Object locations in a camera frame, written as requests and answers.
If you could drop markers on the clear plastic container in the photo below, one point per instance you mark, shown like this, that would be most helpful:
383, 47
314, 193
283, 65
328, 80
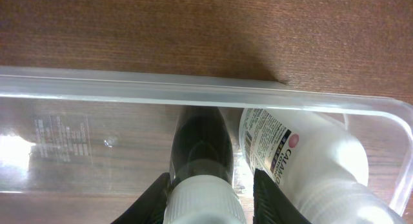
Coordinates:
79, 146

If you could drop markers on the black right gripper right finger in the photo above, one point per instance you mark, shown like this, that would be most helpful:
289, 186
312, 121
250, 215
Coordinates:
271, 206

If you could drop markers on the black bottle white cap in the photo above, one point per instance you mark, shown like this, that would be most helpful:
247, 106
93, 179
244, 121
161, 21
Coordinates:
202, 170

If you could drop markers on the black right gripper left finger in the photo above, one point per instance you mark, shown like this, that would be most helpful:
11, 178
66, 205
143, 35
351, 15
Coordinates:
150, 207

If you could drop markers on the white calamine lotion bottle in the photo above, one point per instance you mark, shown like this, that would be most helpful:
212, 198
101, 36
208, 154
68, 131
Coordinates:
320, 167

